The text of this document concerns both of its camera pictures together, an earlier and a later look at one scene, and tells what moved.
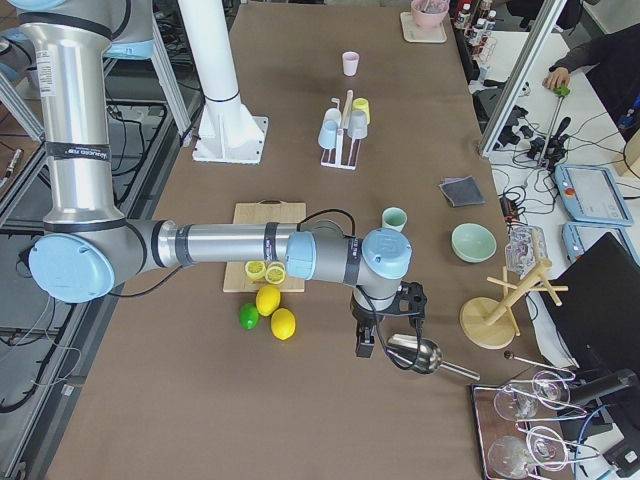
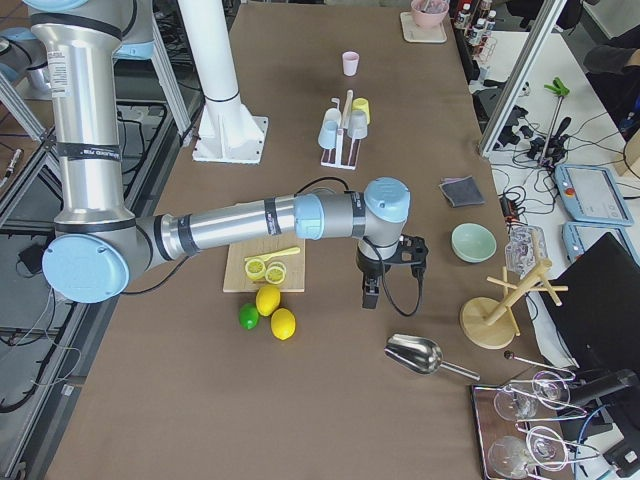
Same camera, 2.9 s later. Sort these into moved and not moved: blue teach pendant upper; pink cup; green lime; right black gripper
Moved: right black gripper
Not moved: blue teach pendant upper; pink cup; green lime
